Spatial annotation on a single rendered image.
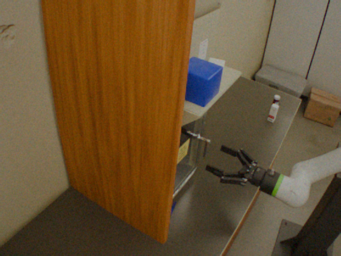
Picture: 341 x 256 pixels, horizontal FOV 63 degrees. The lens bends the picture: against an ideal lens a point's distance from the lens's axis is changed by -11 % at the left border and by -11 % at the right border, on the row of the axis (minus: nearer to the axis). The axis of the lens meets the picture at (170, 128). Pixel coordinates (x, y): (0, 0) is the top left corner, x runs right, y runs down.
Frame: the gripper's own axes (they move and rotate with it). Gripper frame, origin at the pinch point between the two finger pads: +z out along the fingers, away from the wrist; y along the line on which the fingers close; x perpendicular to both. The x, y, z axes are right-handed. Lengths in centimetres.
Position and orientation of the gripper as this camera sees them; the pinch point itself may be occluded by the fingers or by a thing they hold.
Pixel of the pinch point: (216, 157)
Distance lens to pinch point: 125.6
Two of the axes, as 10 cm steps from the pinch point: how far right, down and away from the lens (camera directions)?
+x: -0.7, 7.8, 6.2
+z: -8.5, -3.8, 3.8
